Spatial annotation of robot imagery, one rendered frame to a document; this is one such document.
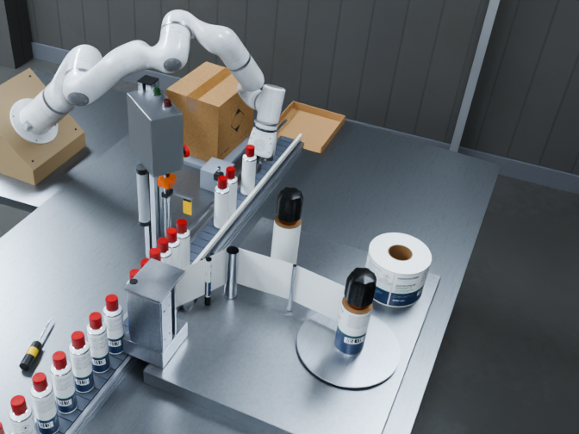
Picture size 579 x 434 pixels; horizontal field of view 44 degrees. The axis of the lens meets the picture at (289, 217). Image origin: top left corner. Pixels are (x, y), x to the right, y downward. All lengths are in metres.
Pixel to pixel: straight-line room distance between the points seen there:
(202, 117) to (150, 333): 1.09
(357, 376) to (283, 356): 0.22
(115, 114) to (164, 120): 1.30
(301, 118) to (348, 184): 0.53
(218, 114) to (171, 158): 0.75
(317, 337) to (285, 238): 0.34
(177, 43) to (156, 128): 0.48
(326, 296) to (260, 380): 0.32
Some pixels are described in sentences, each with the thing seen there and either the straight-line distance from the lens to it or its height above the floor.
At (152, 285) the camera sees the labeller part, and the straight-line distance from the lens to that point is 1.92.
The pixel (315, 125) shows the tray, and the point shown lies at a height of 0.83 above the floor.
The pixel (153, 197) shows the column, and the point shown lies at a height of 1.10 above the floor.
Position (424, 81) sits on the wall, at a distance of 4.54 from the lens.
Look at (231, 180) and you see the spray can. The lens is 2.46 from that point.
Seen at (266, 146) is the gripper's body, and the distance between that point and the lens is 2.66.
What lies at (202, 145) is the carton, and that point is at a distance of 2.87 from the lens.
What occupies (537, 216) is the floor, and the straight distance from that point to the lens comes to 4.48.
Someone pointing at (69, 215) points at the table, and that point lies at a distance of 2.68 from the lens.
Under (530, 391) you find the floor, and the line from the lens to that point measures 3.44.
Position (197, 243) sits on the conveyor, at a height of 0.88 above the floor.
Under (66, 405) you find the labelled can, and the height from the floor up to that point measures 0.92.
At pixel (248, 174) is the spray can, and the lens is 2.61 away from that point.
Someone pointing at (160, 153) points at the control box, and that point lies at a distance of 2.02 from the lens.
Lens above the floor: 2.47
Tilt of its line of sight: 38 degrees down
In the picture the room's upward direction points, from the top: 6 degrees clockwise
